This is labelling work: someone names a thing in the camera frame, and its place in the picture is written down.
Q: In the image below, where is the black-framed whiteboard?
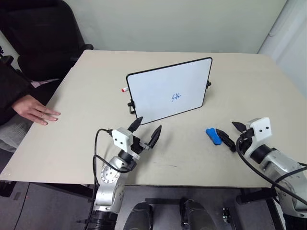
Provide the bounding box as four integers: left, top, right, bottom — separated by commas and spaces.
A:
126, 57, 213, 126

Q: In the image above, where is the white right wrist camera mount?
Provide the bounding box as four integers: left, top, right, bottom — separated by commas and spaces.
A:
243, 117, 273, 159

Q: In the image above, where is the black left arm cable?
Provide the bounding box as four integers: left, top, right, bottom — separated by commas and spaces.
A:
90, 128, 135, 223

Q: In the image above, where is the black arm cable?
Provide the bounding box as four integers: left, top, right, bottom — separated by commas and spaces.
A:
90, 128, 135, 223
235, 134, 307, 207

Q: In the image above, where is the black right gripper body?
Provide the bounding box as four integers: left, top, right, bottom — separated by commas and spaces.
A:
234, 128, 255, 149

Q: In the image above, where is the blue whiteboard eraser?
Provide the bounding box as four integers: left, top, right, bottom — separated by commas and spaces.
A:
205, 127, 223, 146

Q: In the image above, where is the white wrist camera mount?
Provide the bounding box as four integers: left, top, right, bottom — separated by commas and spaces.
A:
243, 117, 273, 159
111, 127, 141, 161

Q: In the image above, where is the person's bare hand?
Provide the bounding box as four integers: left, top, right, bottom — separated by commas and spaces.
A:
12, 94, 61, 126

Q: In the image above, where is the person's grey trouser leg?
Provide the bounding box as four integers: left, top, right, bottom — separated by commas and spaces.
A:
0, 116, 33, 153

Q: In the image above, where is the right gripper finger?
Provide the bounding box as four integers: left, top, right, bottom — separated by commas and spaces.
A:
231, 121, 248, 134
215, 128, 236, 153

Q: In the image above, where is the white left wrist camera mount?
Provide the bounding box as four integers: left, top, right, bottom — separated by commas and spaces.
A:
111, 127, 141, 161

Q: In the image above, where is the dark rounded shape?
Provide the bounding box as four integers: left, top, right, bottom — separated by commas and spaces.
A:
122, 201, 154, 230
180, 198, 216, 230

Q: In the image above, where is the pink cloth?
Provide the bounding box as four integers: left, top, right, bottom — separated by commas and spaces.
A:
30, 78, 60, 89

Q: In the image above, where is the small black metal clip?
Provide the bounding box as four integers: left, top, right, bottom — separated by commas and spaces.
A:
221, 207, 231, 224

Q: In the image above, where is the black table frame bar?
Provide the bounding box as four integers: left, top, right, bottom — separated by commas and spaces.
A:
236, 187, 286, 230

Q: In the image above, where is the black office chair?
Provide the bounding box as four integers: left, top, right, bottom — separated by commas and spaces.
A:
0, 0, 94, 82

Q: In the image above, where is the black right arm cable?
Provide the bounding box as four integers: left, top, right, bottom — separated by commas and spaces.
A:
235, 134, 307, 207

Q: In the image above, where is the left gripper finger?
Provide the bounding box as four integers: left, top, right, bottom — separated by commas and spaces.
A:
127, 116, 144, 133
146, 124, 162, 150

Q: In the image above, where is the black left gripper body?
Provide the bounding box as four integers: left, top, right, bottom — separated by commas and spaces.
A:
130, 135, 153, 154

